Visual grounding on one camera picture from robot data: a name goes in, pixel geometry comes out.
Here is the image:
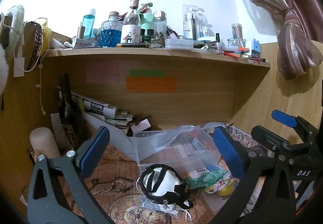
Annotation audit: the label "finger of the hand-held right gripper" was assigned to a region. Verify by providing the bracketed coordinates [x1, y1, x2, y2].
[272, 109, 304, 134]
[251, 125, 295, 158]

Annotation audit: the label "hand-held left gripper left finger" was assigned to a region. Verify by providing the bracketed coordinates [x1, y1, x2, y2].
[27, 126, 114, 224]

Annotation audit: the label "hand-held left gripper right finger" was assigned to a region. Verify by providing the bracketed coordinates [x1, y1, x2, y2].
[209, 126, 296, 224]

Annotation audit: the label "clear plastic storage box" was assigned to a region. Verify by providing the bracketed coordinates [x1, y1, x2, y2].
[133, 125, 223, 172]

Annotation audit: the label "white bra with black trim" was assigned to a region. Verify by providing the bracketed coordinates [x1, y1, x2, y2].
[139, 163, 194, 210]

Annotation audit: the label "translucent plastic sheet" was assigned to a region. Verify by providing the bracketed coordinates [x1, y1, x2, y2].
[83, 112, 195, 162]

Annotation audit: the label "green knitted sock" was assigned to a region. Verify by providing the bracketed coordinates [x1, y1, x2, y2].
[185, 169, 228, 189]

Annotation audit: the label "pile of papers and booklets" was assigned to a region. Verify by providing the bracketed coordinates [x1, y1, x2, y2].
[70, 91, 135, 134]

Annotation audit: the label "dark wine bottle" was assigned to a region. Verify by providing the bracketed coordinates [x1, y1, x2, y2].
[58, 74, 87, 152]

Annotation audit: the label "vintage clock print table mat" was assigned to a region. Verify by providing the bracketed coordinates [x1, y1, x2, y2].
[21, 123, 278, 224]

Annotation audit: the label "beige cylinder tumbler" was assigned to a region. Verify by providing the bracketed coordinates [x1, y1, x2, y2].
[29, 127, 61, 162]

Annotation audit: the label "blue and white small device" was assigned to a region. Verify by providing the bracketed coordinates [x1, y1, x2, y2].
[251, 38, 261, 59]

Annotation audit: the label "grey lace cloth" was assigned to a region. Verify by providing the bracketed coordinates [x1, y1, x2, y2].
[139, 194, 163, 212]

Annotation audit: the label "pink sticky note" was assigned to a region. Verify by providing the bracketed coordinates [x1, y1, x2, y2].
[87, 61, 120, 83]

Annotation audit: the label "orange sticky note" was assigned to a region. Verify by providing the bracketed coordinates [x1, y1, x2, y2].
[126, 77, 177, 93]

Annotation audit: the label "green sticky note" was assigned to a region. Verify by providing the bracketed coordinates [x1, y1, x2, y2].
[129, 69, 167, 78]

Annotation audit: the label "brown striped curtain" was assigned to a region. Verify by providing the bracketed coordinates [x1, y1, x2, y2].
[221, 0, 323, 81]

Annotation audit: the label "small glass jar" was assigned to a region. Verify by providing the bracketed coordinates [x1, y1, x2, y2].
[231, 23, 244, 41]

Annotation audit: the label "wooden shelf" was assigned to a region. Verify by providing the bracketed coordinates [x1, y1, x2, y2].
[40, 47, 271, 130]

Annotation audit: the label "white paper tag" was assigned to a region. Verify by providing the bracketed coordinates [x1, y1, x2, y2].
[13, 57, 25, 78]

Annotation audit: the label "long black pen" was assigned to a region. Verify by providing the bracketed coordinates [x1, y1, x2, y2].
[116, 42, 165, 48]

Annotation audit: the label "blue glass bottle with cork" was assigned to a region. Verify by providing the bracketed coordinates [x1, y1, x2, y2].
[99, 11, 123, 48]

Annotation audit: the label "small clear plastic case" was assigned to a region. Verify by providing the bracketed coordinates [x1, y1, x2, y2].
[165, 39, 194, 50]

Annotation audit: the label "yellow plastic container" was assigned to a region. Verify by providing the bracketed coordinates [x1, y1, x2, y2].
[41, 25, 52, 53]

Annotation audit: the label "blue liquid plastic bottle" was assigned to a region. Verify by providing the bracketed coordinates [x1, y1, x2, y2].
[83, 8, 97, 39]

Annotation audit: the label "black mini binoculars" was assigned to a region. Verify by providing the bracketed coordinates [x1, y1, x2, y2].
[141, 28, 155, 43]

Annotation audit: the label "clear labelled glass bottle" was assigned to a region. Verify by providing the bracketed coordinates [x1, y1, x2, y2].
[121, 0, 141, 44]

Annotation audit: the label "blister pack of tools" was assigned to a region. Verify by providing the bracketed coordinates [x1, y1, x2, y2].
[182, 4, 209, 40]

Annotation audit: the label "green pump bottle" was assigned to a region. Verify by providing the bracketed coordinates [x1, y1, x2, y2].
[139, 2, 155, 38]

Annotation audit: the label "clear jar with metal lid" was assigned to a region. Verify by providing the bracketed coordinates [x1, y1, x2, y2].
[153, 10, 167, 38]

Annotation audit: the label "white fluffy plush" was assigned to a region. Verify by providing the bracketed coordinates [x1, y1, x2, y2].
[0, 5, 26, 94]

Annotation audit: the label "white earphone cable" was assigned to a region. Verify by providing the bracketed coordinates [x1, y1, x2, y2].
[37, 17, 49, 115]

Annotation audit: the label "patterned woven strap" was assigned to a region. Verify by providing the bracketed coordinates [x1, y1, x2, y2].
[26, 21, 43, 71]

